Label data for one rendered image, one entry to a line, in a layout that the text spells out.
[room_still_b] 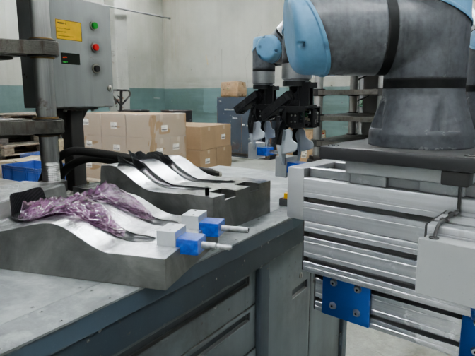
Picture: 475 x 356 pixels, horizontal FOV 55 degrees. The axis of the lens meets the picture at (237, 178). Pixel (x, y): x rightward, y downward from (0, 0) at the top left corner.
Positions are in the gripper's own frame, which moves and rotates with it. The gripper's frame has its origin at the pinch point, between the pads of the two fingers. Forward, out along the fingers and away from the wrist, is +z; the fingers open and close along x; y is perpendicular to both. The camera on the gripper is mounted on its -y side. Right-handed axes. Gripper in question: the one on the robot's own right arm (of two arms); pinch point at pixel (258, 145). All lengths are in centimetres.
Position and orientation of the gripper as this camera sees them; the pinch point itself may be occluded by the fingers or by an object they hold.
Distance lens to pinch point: 155.3
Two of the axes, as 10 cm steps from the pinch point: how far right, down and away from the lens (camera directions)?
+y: 7.6, 1.1, -6.4
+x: 6.5, -1.3, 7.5
